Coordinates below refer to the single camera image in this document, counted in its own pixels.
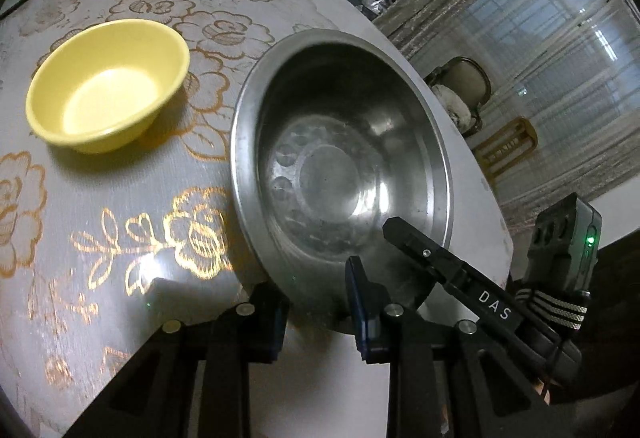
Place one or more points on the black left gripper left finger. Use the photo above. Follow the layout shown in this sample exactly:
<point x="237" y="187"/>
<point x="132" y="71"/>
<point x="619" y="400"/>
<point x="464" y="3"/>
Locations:
<point x="263" y="319"/>

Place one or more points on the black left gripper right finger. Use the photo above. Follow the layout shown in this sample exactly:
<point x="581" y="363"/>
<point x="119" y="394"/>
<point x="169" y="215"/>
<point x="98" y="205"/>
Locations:
<point x="367" y="301"/>

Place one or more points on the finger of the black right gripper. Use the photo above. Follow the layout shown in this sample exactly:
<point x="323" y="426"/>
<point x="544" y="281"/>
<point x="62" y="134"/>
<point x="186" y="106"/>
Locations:
<point x="442" y="266"/>

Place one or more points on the large steel bowl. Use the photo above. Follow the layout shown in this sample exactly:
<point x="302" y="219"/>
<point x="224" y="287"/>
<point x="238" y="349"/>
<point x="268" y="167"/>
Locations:
<point x="330" y="138"/>

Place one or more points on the yellow plastic bowl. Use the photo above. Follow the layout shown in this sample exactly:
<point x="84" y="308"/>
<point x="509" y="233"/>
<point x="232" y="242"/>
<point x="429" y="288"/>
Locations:
<point x="105" y="86"/>

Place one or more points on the small wooden stool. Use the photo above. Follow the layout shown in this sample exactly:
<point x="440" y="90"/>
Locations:
<point x="507" y="147"/>

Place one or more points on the wooden armchair with cushion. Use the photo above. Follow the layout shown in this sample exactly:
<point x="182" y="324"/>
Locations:
<point x="462" y="87"/>

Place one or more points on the sheer window curtain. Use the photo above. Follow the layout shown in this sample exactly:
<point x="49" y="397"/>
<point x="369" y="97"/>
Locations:
<point x="570" y="67"/>

